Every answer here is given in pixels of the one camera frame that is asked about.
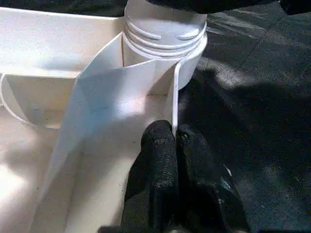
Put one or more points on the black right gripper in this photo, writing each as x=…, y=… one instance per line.
x=296, y=6

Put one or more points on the white plastic table leg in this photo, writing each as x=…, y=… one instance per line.
x=165, y=31

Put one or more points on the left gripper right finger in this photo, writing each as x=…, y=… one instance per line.
x=204, y=194

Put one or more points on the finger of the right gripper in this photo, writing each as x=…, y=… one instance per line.
x=209, y=6

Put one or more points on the black work mat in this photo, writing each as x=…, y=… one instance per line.
x=255, y=121

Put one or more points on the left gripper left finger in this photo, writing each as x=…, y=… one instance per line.
x=155, y=174

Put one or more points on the white plastic table top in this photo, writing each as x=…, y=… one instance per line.
x=73, y=121

